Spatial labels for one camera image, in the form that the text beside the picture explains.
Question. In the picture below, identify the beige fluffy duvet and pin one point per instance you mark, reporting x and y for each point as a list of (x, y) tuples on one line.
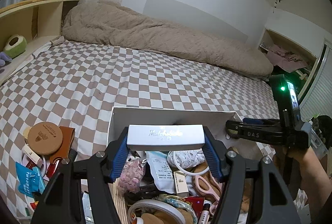
[(108, 22)]

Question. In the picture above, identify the small beige cosmetic box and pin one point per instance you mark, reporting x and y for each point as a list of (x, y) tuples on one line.
[(180, 184)]

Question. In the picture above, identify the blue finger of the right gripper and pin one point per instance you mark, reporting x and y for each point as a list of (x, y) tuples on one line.
[(253, 121), (237, 129)]

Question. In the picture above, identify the round cork coaster on bed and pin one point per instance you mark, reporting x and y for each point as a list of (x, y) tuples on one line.
[(45, 138)]

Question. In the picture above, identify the pink scissors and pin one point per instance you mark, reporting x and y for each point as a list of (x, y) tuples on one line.
[(208, 187)]

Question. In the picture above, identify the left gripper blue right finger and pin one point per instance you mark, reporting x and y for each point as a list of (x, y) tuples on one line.
[(227, 168)]

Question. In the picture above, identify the white printed sachet packet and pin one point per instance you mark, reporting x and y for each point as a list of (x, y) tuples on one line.
[(161, 171)]

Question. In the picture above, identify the wardrobe shelf with clothes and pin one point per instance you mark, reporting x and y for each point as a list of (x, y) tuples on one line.
[(289, 58)]

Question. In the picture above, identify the person's right hand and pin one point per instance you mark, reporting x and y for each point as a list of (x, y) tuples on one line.
[(290, 158)]

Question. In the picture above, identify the bag of pink beads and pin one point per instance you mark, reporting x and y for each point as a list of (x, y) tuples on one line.
[(131, 176)]

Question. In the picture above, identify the purple plush toy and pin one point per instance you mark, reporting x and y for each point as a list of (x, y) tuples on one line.
[(4, 59)]

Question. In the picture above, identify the long white silver box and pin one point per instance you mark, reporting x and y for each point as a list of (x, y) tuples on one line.
[(165, 138)]

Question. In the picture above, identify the person's right forearm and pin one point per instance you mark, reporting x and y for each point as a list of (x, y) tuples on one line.
[(315, 181)]

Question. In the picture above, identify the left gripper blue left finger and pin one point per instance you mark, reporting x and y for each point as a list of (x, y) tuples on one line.
[(103, 169)]

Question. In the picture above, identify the blue wet-wipe packet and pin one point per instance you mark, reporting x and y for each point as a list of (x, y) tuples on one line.
[(30, 180)]

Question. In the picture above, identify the checkered bed sheet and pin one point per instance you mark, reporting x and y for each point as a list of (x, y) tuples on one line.
[(77, 85)]

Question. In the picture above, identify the white open storage box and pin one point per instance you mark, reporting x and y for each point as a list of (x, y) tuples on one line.
[(212, 121)]

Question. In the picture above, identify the wooden bedside shelf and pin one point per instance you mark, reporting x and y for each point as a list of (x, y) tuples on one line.
[(38, 21)]

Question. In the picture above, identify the brown leather pouch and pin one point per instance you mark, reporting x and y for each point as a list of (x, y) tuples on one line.
[(63, 152)]

